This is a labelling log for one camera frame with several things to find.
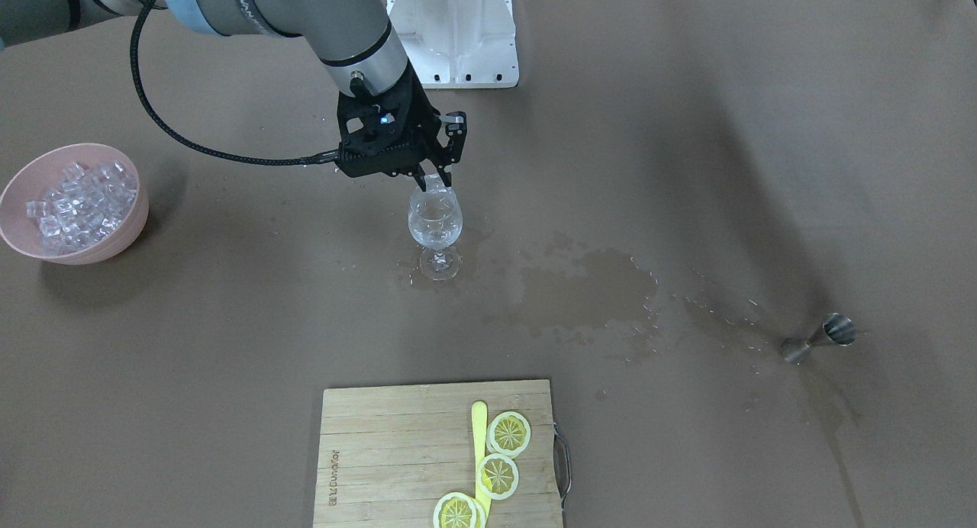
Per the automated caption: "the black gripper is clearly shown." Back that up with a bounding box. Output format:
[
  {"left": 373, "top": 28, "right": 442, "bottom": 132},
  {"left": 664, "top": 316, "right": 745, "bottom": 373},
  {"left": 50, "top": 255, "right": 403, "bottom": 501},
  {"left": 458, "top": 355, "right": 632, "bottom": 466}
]
[{"left": 336, "top": 65, "right": 468, "bottom": 193}]

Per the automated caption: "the clear ice cube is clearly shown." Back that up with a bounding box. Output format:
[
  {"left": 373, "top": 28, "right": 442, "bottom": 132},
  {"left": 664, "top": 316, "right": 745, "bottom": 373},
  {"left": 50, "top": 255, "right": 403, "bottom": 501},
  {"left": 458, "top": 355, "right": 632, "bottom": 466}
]
[{"left": 424, "top": 173, "right": 449, "bottom": 195}]

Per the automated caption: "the steel double jigger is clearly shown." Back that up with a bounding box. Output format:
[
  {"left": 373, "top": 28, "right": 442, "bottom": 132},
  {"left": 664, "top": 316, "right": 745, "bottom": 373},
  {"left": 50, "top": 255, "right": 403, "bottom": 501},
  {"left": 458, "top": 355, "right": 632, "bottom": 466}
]
[{"left": 779, "top": 313, "right": 857, "bottom": 365}]

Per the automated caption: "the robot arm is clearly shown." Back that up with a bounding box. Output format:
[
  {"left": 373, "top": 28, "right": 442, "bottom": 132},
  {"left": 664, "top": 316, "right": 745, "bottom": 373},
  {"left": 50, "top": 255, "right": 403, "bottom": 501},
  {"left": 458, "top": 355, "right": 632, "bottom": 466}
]
[{"left": 1, "top": 0, "right": 467, "bottom": 191}]

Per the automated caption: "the clear wine glass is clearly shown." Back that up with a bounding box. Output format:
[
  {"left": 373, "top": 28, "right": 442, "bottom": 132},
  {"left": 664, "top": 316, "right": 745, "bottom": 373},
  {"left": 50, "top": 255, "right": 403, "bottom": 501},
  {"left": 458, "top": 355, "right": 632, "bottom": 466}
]
[{"left": 408, "top": 188, "right": 463, "bottom": 281}]

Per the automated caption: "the pile of clear ice cubes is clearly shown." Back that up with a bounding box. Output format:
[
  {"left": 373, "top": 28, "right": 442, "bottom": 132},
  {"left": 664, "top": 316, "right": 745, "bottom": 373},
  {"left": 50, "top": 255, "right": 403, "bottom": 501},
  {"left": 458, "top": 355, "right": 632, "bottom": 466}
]
[{"left": 24, "top": 159, "right": 137, "bottom": 256}]

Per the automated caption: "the yellow plastic knife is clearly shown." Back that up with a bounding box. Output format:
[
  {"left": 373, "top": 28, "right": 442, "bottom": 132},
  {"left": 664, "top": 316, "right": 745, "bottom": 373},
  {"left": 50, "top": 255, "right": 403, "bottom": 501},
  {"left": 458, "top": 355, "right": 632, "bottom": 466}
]
[{"left": 470, "top": 401, "right": 492, "bottom": 527}]

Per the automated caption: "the bamboo cutting board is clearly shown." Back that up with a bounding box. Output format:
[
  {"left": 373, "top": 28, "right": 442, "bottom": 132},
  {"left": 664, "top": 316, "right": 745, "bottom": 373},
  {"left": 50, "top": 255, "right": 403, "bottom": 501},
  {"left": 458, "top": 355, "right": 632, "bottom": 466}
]
[{"left": 313, "top": 379, "right": 566, "bottom": 527}]

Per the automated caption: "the middle lemon slice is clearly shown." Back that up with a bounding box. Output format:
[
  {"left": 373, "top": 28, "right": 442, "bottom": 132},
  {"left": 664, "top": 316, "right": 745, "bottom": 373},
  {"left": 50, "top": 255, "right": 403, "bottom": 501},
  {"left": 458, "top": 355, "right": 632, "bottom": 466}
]
[{"left": 476, "top": 454, "right": 521, "bottom": 501}]

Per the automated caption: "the lemon slice at board edge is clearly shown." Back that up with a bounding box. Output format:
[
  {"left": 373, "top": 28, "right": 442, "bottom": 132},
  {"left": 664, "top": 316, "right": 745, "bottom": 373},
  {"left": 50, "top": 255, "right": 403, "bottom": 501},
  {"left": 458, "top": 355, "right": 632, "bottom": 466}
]
[{"left": 430, "top": 492, "right": 485, "bottom": 528}]

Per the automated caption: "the pink bowl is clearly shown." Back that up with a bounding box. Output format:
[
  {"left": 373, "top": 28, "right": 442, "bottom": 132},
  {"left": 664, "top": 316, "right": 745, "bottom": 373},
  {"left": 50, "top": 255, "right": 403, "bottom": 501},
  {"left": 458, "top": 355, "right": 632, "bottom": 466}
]
[{"left": 2, "top": 143, "right": 149, "bottom": 265}]

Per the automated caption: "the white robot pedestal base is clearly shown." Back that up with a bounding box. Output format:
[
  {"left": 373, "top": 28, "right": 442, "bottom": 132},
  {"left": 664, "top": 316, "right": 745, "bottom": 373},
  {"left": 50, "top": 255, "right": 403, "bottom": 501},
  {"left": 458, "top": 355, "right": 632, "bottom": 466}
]
[{"left": 386, "top": 0, "right": 520, "bottom": 89}]

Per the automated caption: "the lemon slice near handle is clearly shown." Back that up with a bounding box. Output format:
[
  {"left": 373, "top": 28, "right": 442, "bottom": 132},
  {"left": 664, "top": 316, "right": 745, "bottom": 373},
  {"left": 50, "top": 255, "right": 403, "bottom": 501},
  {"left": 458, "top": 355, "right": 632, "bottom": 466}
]
[{"left": 486, "top": 410, "right": 533, "bottom": 459}]

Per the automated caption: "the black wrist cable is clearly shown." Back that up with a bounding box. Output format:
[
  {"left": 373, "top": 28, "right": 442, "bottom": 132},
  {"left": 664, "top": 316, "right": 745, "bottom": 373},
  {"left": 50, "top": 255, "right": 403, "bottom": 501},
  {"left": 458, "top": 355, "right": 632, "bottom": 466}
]
[{"left": 129, "top": 0, "right": 340, "bottom": 167}]

